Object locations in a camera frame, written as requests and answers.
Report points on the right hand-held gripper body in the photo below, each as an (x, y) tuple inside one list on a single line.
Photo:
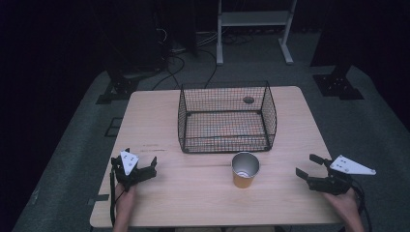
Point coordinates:
[(335, 180)]

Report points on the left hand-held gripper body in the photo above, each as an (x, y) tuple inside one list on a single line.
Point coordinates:
[(128, 162)]

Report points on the person's right hand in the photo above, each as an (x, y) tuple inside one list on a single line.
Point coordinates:
[(343, 204)]

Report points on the person's left hand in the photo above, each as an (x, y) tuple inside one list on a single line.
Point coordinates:
[(125, 199)]

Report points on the black tape square outline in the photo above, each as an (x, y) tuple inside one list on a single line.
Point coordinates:
[(109, 127)]

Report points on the dark tape strip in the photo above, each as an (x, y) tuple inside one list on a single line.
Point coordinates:
[(98, 199)]

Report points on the orange cup with silver inside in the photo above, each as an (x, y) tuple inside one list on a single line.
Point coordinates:
[(245, 174)]

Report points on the black stand base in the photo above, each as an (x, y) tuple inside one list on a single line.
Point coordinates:
[(117, 90), (338, 85)]

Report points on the dark round table grommet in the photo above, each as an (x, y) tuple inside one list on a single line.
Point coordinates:
[(248, 100)]

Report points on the dark equipment cabinet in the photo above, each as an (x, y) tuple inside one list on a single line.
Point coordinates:
[(138, 35)]

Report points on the white metal stand frame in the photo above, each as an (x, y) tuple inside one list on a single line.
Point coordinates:
[(254, 18)]

